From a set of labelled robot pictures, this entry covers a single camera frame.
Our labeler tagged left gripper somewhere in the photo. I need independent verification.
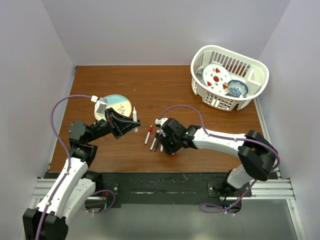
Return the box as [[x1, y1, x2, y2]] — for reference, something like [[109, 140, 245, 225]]
[[86, 107, 140, 143]]

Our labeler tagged white pen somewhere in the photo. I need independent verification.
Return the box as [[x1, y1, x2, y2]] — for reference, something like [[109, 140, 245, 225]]
[[132, 106, 138, 133]]

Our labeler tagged purple pen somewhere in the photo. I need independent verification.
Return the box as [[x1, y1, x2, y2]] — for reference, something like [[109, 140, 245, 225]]
[[154, 136, 160, 152]]

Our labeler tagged small black-tipped white marker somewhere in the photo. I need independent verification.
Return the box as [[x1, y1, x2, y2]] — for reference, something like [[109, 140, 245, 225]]
[[149, 137, 158, 151]]

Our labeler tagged red-tipped white marker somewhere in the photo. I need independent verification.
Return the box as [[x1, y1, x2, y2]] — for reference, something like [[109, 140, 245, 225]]
[[144, 131, 151, 145]]

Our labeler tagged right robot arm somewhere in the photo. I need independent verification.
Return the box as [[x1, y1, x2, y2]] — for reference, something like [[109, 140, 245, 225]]
[[155, 118, 278, 197]]

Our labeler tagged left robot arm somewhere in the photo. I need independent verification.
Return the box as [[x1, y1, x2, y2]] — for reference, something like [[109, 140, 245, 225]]
[[22, 108, 141, 240]]

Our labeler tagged round pastel plate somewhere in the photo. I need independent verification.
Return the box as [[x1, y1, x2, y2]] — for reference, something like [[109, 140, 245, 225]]
[[104, 94, 132, 117]]

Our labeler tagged strawberry pattern plate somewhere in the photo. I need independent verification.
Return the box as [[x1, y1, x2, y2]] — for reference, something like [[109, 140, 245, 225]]
[[202, 63, 232, 95]]

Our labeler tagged blue and white bowl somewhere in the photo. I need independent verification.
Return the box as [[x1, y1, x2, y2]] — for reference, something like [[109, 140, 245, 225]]
[[227, 79, 249, 98]]

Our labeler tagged white plastic dish basket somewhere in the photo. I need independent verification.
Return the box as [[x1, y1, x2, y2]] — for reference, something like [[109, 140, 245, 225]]
[[190, 45, 270, 112]]

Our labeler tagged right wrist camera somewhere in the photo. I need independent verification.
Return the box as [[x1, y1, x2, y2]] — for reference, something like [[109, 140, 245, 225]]
[[155, 117, 168, 128]]

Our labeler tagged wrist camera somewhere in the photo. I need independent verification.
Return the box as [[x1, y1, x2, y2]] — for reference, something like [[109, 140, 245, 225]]
[[155, 117, 168, 128], [91, 95, 108, 121]]

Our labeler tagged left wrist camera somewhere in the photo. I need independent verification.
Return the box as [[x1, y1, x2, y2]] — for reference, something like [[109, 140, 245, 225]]
[[91, 95, 108, 121]]

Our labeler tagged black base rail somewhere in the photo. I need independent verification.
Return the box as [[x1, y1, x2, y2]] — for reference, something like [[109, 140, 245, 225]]
[[74, 171, 243, 210]]

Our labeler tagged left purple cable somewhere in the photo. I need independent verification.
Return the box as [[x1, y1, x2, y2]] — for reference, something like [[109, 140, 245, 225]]
[[34, 94, 116, 240]]

